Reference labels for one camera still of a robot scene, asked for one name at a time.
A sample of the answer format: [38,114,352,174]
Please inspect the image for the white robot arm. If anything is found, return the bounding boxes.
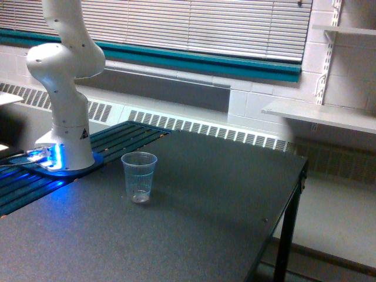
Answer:
[26,1,106,172]

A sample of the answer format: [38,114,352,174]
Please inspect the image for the clear plastic cup on table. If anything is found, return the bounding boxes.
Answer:
[121,151,158,204]

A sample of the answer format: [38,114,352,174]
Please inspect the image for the white baseboard radiator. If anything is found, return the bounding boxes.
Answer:
[0,82,296,153]

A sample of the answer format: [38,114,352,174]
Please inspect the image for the teal window sill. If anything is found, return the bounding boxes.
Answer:
[0,28,303,83]

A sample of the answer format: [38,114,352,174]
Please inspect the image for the white window blinds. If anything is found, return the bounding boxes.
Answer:
[0,0,313,62]

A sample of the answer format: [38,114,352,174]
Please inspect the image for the black table leg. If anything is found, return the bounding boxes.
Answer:
[273,161,308,281]

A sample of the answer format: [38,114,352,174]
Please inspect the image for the white object at left edge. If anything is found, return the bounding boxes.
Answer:
[0,92,23,106]

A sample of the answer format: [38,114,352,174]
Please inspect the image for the white lower wall shelf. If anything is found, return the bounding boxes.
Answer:
[261,100,375,134]

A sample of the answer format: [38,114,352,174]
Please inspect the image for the white wall shelf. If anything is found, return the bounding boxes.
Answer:
[312,25,376,36]
[261,100,375,134]

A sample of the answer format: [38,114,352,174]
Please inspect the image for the white shelf bracket rail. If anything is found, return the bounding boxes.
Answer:
[314,0,343,105]

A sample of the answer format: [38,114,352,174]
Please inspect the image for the black cable at base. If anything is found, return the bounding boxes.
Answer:
[0,150,29,167]

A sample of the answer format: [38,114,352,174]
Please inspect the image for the white upper wall shelf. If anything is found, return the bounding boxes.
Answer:
[312,25,376,36]

